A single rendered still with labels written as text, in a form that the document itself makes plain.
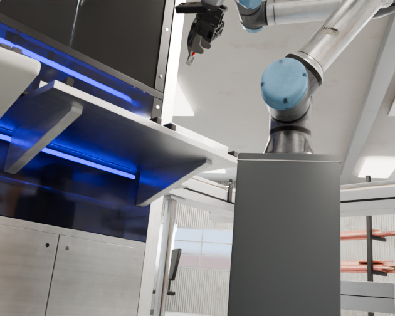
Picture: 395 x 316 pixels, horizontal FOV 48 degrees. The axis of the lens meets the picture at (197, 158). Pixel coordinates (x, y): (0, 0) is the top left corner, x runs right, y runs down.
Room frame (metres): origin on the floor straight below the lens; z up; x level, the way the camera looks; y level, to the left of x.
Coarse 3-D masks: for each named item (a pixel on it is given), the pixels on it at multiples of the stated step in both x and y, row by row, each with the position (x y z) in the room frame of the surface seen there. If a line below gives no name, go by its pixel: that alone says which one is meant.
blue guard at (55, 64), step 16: (0, 32) 1.22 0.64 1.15; (16, 32) 1.25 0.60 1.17; (32, 48) 1.29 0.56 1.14; (48, 48) 1.33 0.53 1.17; (48, 64) 1.34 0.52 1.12; (64, 64) 1.38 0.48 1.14; (80, 64) 1.42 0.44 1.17; (48, 80) 1.35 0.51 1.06; (80, 80) 1.43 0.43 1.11; (96, 80) 1.47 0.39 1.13; (112, 80) 1.51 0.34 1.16; (96, 96) 1.48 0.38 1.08; (112, 96) 1.52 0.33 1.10; (128, 96) 1.57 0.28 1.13; (144, 96) 1.62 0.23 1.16; (144, 112) 1.63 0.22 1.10
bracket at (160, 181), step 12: (168, 168) 1.53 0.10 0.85; (180, 168) 1.49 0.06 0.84; (192, 168) 1.44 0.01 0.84; (204, 168) 1.44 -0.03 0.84; (144, 180) 1.62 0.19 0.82; (156, 180) 1.57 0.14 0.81; (168, 180) 1.53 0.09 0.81; (180, 180) 1.49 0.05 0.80; (144, 192) 1.61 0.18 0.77; (156, 192) 1.56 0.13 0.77; (144, 204) 1.63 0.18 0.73
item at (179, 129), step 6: (180, 126) 1.26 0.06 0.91; (180, 132) 1.27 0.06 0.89; (186, 132) 1.28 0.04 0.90; (192, 132) 1.30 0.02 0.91; (192, 138) 1.30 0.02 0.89; (198, 138) 1.32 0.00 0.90; (204, 138) 1.34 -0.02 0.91; (210, 144) 1.36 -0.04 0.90; (216, 144) 1.38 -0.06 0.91; (222, 144) 1.40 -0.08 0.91; (222, 150) 1.40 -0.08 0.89
